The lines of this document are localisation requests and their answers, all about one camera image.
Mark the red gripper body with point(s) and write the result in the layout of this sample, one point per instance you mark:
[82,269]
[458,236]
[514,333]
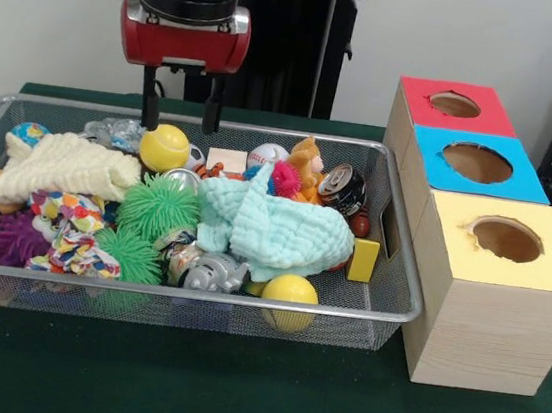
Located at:
[185,44]

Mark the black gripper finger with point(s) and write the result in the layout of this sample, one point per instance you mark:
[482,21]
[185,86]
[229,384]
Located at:
[149,110]
[212,113]

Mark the shallow mesh bin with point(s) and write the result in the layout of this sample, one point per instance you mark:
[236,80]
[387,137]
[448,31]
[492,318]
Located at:
[192,314]

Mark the wooden box with three holes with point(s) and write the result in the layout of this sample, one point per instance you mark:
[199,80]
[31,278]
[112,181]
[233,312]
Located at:
[492,334]

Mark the yellow tennis ball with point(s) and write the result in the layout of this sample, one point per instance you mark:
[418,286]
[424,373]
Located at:
[164,150]

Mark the green spiky rubber ball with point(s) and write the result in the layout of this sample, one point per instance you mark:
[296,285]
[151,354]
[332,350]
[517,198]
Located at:
[157,207]
[131,256]

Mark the mint muslin cloth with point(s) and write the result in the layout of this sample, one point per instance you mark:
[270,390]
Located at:
[278,227]

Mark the black drink can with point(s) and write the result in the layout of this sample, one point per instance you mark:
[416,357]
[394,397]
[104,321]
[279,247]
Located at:
[344,187]

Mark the colourful patterned cloth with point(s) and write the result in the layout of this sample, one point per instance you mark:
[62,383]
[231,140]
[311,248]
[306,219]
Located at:
[75,242]

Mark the purple spiky rubber ball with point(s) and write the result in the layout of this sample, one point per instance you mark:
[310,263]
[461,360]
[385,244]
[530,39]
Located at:
[12,239]

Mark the smooth yellow ball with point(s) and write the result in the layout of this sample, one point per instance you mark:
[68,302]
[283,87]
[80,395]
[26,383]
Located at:
[291,289]

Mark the dark green table cloth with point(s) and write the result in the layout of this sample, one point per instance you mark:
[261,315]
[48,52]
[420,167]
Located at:
[233,392]

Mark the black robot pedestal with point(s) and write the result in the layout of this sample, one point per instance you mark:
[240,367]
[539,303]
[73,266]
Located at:
[286,41]

